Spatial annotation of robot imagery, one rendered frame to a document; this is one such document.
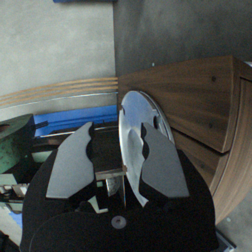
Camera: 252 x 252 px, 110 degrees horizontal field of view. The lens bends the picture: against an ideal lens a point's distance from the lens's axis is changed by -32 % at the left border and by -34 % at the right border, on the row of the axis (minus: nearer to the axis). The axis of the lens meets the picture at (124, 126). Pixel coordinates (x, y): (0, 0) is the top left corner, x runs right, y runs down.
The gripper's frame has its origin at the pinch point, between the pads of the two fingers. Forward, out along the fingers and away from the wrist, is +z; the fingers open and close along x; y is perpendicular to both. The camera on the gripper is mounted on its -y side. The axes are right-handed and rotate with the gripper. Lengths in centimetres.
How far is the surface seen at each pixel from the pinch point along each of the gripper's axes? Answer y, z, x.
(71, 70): 16, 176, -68
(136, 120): 7.6, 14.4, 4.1
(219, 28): -23, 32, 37
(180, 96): -1.8, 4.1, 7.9
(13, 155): 40, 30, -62
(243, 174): 8.4, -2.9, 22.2
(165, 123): 2.8, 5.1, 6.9
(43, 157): 68, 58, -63
